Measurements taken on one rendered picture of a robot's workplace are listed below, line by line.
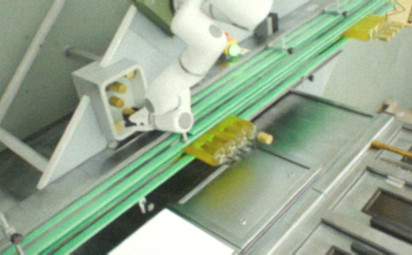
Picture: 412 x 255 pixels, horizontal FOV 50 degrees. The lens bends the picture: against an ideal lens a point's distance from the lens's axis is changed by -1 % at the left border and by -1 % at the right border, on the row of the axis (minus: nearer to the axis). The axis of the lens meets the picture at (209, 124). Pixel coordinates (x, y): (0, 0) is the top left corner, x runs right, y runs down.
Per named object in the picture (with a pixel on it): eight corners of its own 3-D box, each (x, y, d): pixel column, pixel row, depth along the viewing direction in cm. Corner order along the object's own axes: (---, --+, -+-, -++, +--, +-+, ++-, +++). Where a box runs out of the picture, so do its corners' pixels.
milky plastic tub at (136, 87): (101, 135, 154) (116, 143, 149) (84, 78, 142) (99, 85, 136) (139, 112, 164) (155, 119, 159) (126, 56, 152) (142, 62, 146)
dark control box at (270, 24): (253, 33, 202) (268, 36, 196) (251, 16, 197) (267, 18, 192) (264, 27, 206) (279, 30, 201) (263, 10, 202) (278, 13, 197)
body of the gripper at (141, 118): (153, 136, 137) (133, 133, 145) (176, 120, 142) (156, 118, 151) (143, 115, 134) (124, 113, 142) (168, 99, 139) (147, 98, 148)
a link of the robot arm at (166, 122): (166, 87, 123) (191, 77, 129) (144, 87, 131) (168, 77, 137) (180, 137, 128) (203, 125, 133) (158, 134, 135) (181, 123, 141)
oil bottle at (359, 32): (334, 35, 233) (385, 45, 216) (334, 25, 230) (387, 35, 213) (339, 31, 236) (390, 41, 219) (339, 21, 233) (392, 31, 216)
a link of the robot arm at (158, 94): (197, 44, 119) (169, 86, 135) (160, 58, 111) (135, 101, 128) (215, 68, 118) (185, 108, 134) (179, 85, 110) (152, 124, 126)
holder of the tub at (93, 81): (105, 147, 157) (118, 154, 152) (84, 78, 142) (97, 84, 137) (141, 123, 167) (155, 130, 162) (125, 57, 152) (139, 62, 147)
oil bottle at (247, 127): (207, 126, 176) (250, 144, 163) (206, 114, 173) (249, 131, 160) (217, 119, 179) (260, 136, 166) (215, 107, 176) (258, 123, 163)
